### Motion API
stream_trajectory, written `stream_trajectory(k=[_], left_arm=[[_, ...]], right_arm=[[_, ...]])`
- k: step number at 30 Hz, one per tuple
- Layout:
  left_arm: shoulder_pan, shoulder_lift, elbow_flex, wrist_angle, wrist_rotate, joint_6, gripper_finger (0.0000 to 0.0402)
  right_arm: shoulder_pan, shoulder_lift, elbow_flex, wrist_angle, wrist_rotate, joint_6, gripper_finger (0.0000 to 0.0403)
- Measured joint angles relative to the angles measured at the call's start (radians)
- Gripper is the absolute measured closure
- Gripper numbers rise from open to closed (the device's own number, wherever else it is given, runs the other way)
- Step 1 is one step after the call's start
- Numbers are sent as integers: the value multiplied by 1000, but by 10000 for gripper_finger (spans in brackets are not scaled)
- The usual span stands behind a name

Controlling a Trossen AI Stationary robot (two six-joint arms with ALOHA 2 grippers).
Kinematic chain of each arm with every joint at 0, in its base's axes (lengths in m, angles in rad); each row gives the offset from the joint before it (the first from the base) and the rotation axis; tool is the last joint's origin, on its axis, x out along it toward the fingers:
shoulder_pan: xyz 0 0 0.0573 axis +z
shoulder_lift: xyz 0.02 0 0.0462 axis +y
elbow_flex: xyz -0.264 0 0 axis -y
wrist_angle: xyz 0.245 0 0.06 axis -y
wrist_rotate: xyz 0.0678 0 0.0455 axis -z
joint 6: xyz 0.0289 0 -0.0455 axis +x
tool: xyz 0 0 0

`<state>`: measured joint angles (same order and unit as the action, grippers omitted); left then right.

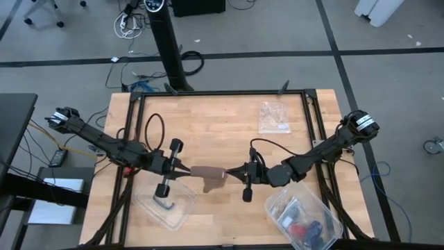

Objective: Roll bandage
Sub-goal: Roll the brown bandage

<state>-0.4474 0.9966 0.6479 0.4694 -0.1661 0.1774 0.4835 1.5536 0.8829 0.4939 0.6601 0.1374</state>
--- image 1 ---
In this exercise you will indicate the black aluminium table frame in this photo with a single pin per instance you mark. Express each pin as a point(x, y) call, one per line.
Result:
point(225, 92)

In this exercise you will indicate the grey chair base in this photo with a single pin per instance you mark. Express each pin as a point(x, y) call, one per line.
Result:
point(60, 24)

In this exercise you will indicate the white power strip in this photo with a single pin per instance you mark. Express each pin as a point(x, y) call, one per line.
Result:
point(123, 21)

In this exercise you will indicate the clear plastic storage box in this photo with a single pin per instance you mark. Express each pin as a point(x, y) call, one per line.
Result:
point(305, 198)

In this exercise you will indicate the red item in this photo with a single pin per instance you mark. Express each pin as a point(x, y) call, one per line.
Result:
point(299, 231)

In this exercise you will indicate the tan elastic bandage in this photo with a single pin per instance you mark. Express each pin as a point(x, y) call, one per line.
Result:
point(208, 172)

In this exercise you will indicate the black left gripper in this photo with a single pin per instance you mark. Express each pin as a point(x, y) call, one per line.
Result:
point(161, 165)

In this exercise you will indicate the grey cabinet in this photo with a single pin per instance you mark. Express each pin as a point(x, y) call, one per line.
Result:
point(59, 185)

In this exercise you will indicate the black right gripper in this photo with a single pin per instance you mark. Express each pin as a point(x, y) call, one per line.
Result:
point(256, 173)

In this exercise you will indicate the black tower fan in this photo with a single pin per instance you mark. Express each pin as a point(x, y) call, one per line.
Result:
point(168, 45)

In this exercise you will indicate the grey caster wheel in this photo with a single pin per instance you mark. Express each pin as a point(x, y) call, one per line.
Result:
point(433, 146)

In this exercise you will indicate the black cabinet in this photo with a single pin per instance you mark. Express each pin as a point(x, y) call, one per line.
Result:
point(197, 7)

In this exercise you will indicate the white plastic object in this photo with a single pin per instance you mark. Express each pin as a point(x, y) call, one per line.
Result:
point(378, 10)

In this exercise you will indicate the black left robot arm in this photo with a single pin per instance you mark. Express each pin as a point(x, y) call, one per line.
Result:
point(100, 139)

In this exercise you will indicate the black power adapter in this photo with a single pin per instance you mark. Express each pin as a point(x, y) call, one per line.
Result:
point(58, 158)

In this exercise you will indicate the black packet white label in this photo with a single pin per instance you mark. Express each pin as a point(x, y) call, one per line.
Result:
point(291, 212)

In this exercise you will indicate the blue item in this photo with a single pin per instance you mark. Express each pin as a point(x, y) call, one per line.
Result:
point(315, 232)

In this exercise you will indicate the clear plastic zip bag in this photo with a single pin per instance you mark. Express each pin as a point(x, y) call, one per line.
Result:
point(274, 118)

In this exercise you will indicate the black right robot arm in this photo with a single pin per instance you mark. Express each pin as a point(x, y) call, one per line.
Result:
point(319, 151)

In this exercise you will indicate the black desk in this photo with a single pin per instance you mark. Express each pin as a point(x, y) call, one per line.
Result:
point(17, 121)

